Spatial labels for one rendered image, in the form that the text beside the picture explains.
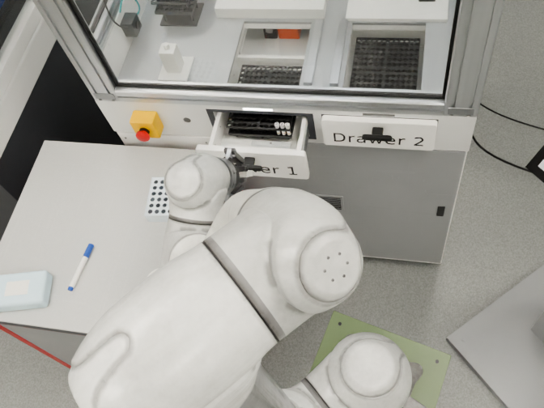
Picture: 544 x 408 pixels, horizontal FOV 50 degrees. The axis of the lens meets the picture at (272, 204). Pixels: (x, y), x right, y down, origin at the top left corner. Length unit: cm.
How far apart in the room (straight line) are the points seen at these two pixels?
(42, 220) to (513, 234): 169
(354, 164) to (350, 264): 117
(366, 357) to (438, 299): 122
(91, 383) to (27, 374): 196
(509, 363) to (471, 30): 127
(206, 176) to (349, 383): 45
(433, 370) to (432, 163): 59
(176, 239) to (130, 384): 58
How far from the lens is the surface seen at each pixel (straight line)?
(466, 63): 138
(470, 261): 237
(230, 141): 165
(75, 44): 158
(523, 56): 299
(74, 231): 175
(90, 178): 183
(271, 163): 152
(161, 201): 165
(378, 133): 152
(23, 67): 204
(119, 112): 175
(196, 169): 107
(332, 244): 54
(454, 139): 159
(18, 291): 169
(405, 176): 175
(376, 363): 110
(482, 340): 223
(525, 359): 223
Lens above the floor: 213
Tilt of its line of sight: 59 degrees down
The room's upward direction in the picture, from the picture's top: 17 degrees counter-clockwise
